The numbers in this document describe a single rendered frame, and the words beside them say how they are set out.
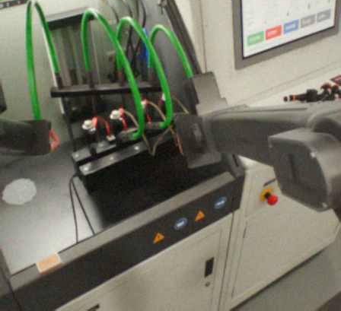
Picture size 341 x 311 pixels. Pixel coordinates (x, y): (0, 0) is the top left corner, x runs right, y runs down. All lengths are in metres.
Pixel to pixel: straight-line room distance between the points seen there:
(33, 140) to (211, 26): 0.63
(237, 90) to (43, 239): 0.73
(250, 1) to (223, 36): 0.13
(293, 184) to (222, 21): 0.98
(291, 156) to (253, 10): 1.05
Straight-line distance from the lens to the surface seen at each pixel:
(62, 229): 1.20
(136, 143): 1.21
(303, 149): 0.22
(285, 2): 1.35
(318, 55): 1.53
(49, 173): 1.35
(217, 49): 1.21
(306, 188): 0.23
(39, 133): 0.79
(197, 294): 1.54
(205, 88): 0.64
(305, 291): 2.09
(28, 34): 0.87
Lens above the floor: 1.76
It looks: 42 degrees down
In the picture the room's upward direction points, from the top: straight up
